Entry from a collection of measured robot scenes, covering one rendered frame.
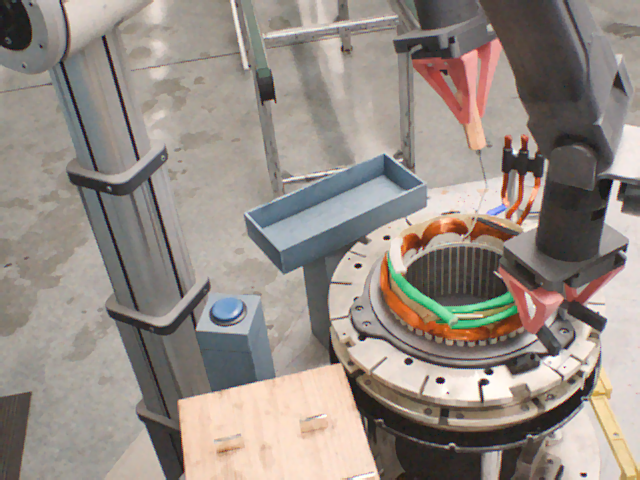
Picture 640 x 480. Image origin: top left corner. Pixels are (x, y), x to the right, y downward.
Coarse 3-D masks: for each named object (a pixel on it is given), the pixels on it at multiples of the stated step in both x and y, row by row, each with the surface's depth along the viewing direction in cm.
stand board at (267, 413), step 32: (256, 384) 89; (288, 384) 88; (320, 384) 88; (192, 416) 86; (224, 416) 86; (256, 416) 85; (288, 416) 85; (352, 416) 84; (192, 448) 83; (256, 448) 82; (288, 448) 82; (320, 448) 81; (352, 448) 81
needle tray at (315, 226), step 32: (384, 160) 123; (320, 192) 119; (352, 192) 122; (384, 192) 121; (416, 192) 115; (256, 224) 111; (288, 224) 117; (320, 224) 116; (352, 224) 111; (384, 224) 115; (288, 256) 108; (320, 256) 111; (320, 288) 121; (320, 320) 127
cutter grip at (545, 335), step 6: (546, 324) 77; (540, 330) 77; (546, 330) 76; (540, 336) 77; (546, 336) 76; (552, 336) 75; (546, 342) 76; (552, 342) 75; (558, 342) 75; (546, 348) 76; (552, 348) 75; (558, 348) 75; (552, 354) 75; (558, 354) 75
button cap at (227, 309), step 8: (216, 304) 102; (224, 304) 102; (232, 304) 102; (240, 304) 102; (216, 312) 101; (224, 312) 101; (232, 312) 101; (240, 312) 101; (224, 320) 101; (232, 320) 101
